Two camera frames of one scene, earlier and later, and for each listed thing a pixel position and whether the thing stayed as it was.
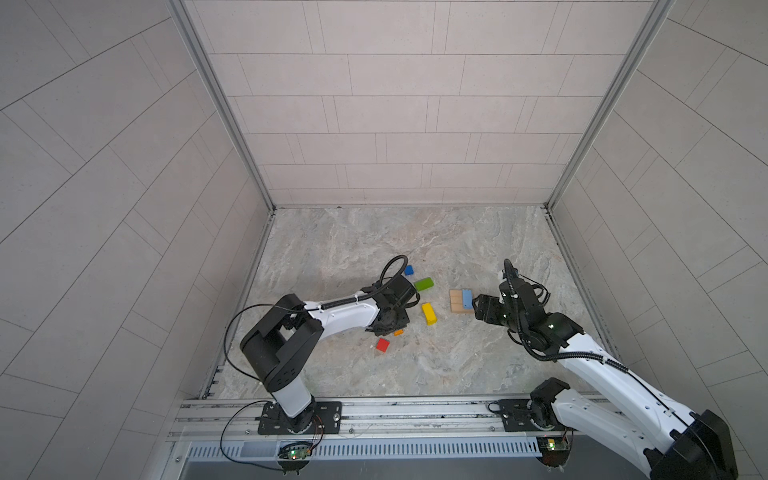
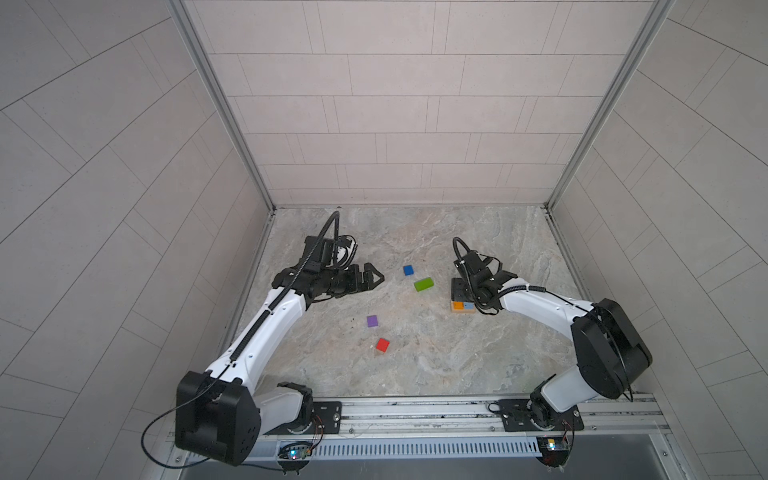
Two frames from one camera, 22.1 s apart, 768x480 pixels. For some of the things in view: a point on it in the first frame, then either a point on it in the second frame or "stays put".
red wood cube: (382, 345) stays put
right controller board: (555, 450) stays put
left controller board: (295, 450) stays put
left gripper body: (398, 320) to (337, 281)
